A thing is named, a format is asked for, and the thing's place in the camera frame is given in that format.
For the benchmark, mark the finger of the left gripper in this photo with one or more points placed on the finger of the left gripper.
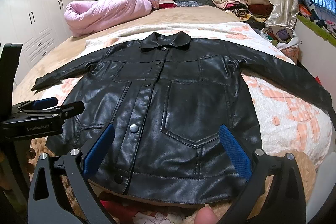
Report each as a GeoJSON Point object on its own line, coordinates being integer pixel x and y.
{"type": "Point", "coordinates": [67, 110]}
{"type": "Point", "coordinates": [35, 105]}

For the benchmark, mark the right hand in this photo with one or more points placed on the right hand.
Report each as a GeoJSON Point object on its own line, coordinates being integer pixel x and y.
{"type": "Point", "coordinates": [206, 216]}

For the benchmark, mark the dark floral fabric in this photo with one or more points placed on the dark floral fabric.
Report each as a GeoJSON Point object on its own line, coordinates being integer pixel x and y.
{"type": "Point", "coordinates": [189, 4]}

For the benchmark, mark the white wardrobe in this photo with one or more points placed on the white wardrobe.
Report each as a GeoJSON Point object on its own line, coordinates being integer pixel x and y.
{"type": "Point", "coordinates": [38, 25]}

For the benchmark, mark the white bag of clothes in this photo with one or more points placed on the white bag of clothes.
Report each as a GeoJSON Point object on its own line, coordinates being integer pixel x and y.
{"type": "Point", "coordinates": [281, 37]}

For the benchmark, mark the black leather jacket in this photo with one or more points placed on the black leather jacket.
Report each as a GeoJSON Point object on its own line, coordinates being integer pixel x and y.
{"type": "Point", "coordinates": [167, 97]}

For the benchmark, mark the red pink pillow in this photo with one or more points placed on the red pink pillow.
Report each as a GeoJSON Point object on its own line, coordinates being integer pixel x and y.
{"type": "Point", "coordinates": [166, 4]}

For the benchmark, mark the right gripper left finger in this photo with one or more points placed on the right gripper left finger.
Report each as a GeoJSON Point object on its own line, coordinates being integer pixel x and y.
{"type": "Point", "coordinates": [48, 202]}

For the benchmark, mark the pink rolled quilt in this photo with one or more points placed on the pink rolled quilt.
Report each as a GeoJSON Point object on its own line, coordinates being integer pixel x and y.
{"type": "Point", "coordinates": [87, 17]}

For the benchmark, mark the white orange patterned blanket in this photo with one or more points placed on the white orange patterned blanket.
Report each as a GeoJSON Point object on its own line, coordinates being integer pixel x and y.
{"type": "Point", "coordinates": [286, 121]}

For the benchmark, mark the pile of folded clothes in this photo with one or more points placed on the pile of folded clothes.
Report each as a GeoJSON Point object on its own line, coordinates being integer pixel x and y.
{"type": "Point", "coordinates": [253, 12]}

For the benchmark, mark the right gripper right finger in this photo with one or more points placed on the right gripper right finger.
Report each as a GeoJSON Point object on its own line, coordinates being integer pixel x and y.
{"type": "Point", "coordinates": [285, 201]}

